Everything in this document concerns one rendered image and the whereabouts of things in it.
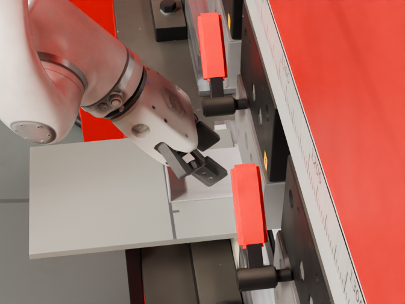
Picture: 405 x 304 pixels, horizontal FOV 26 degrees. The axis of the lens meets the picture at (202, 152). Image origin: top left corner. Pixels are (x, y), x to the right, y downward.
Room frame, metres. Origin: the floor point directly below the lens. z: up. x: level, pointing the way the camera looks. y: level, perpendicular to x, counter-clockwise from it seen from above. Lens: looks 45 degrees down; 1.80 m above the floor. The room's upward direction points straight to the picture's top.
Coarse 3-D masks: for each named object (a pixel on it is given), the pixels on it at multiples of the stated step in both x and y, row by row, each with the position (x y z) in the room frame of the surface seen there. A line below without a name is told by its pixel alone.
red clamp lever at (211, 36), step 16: (208, 16) 0.67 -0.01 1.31; (208, 32) 0.66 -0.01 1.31; (208, 48) 0.64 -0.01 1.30; (224, 48) 0.65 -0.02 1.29; (208, 64) 0.63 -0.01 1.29; (224, 64) 0.64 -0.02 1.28; (208, 80) 0.63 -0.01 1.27; (224, 80) 0.63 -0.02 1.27; (224, 96) 0.62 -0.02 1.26; (208, 112) 0.60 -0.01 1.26; (224, 112) 0.60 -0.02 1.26
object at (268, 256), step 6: (270, 234) 0.68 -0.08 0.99; (270, 240) 0.67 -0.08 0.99; (264, 246) 0.65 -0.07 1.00; (270, 246) 0.66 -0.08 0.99; (264, 252) 0.64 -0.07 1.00; (270, 252) 0.65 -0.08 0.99; (264, 258) 0.63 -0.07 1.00; (270, 258) 0.64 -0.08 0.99; (264, 264) 0.63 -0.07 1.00; (270, 264) 0.63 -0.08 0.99
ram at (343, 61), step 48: (288, 0) 0.50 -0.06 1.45; (336, 0) 0.40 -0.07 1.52; (384, 0) 0.33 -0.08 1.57; (288, 48) 0.49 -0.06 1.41; (336, 48) 0.39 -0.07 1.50; (384, 48) 0.32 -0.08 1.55; (336, 96) 0.38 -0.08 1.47; (384, 96) 0.31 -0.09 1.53; (288, 144) 0.47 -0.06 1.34; (336, 144) 0.37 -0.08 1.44; (384, 144) 0.30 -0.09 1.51; (336, 192) 0.35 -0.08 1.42; (384, 192) 0.29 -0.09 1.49; (384, 240) 0.28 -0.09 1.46; (336, 288) 0.33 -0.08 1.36; (384, 288) 0.27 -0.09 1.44
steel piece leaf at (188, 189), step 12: (192, 156) 0.80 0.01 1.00; (204, 156) 0.80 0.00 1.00; (216, 156) 0.80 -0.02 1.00; (228, 156) 0.80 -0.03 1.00; (168, 168) 0.78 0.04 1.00; (228, 168) 0.78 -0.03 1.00; (168, 180) 0.74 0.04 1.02; (180, 180) 0.75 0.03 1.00; (192, 180) 0.75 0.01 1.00; (228, 180) 0.75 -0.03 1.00; (168, 192) 0.73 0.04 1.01; (180, 192) 0.73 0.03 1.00; (192, 192) 0.73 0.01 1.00; (204, 192) 0.73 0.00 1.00; (216, 192) 0.73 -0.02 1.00; (228, 192) 0.73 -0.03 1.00
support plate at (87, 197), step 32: (32, 160) 0.79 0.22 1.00; (64, 160) 0.79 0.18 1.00; (96, 160) 0.79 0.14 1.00; (128, 160) 0.79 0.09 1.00; (32, 192) 0.74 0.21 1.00; (64, 192) 0.74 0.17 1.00; (96, 192) 0.74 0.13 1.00; (128, 192) 0.74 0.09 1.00; (160, 192) 0.74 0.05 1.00; (32, 224) 0.68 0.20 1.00; (64, 224) 0.68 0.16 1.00; (96, 224) 0.68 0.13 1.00; (128, 224) 0.68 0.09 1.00; (160, 224) 0.68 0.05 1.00; (192, 224) 0.68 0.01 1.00; (224, 224) 0.68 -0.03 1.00; (32, 256) 0.64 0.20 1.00
